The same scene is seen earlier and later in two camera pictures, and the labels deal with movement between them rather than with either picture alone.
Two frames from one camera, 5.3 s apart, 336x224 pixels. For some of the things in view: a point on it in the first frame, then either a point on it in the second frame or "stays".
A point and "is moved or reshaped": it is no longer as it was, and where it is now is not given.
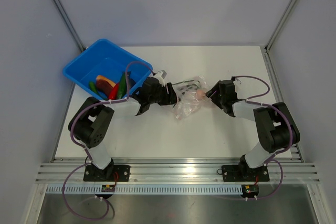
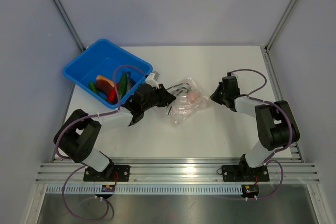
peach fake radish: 200,94 to 192,96
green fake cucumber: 122,87 stays
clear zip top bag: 192,96 is moved or reshaped
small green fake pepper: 93,87 stays
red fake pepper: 114,94 stays
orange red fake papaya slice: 104,85 stays
